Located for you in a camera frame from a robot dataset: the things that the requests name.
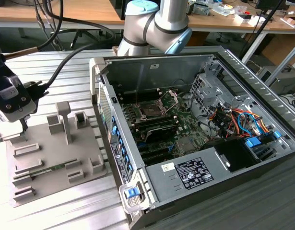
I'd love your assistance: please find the CPU socket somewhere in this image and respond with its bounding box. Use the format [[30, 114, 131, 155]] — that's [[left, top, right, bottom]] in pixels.
[[137, 102, 167, 120]]

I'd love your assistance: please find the black slanted pole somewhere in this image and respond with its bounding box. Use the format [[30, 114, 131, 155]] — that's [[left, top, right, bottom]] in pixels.
[[240, 0, 285, 58]]

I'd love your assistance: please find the black expansion card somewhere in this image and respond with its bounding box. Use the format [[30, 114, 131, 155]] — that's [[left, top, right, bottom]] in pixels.
[[144, 125, 177, 143]]

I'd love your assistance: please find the blue disk carrier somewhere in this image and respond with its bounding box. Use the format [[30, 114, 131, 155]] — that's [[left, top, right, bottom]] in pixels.
[[244, 136, 263, 150]]

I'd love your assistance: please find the white black wrist camera mount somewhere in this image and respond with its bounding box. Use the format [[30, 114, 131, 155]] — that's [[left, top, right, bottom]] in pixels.
[[0, 75, 39, 123]]

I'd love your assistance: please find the black rating label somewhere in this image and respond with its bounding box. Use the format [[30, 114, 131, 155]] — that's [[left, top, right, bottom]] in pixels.
[[174, 157, 214, 190]]

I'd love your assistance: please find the blue wire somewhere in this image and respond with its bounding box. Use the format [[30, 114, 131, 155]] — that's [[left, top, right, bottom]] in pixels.
[[237, 111, 262, 136]]

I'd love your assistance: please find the grey parts rack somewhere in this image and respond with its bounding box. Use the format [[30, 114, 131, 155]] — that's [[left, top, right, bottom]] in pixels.
[[5, 101, 113, 208]]

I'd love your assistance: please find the open grey PC case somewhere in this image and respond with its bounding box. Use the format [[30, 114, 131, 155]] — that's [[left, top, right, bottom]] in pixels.
[[89, 45, 295, 230]]

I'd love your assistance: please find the grey power supply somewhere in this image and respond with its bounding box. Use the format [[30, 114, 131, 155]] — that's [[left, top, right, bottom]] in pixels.
[[144, 147, 229, 202]]

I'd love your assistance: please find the white box with black top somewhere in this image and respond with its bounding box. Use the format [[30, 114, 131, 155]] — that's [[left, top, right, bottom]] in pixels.
[[235, 13, 253, 25]]

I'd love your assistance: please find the metal socket cover frame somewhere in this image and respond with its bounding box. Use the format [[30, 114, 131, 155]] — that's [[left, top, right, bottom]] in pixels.
[[156, 89, 180, 115]]

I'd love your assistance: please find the green motherboard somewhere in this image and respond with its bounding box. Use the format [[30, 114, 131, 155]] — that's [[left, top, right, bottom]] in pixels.
[[120, 88, 210, 166]]

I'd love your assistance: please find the orange red wire bundle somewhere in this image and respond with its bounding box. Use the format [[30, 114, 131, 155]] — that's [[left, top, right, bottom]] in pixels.
[[208, 106, 275, 140]]

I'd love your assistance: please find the black RAM stick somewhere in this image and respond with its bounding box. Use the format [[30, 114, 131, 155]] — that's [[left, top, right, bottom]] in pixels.
[[132, 115, 177, 125], [134, 119, 178, 130]]

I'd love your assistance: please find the blue case latch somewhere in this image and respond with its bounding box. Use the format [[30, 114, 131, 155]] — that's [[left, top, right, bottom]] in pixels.
[[127, 188, 139, 200]]

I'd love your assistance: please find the grey chipset heatsink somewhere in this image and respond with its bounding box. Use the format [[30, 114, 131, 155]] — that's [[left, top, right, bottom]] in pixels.
[[176, 138, 196, 153]]

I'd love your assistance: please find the wooden desk with clutter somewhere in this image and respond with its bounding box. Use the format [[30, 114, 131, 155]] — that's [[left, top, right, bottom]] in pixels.
[[188, 0, 295, 35]]

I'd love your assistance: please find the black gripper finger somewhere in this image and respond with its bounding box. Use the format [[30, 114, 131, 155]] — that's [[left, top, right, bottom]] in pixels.
[[19, 116, 30, 133]]

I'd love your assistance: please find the perforated metal disk bay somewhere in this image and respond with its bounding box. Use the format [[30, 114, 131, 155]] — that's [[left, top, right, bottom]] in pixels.
[[189, 73, 234, 116]]

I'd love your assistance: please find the black expansion slot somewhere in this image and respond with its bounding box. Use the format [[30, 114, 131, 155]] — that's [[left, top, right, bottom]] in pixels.
[[141, 153, 175, 166], [137, 145, 173, 159]]

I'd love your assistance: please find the small white sticker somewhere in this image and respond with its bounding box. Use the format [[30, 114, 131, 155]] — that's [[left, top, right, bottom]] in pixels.
[[161, 162, 176, 172]]

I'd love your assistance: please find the grey computer box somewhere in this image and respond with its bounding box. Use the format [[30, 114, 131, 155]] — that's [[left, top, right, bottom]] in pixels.
[[256, 66, 295, 95]]

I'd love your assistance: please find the thick black cable with plug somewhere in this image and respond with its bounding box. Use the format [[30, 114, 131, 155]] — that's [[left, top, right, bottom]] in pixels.
[[23, 43, 98, 102]]

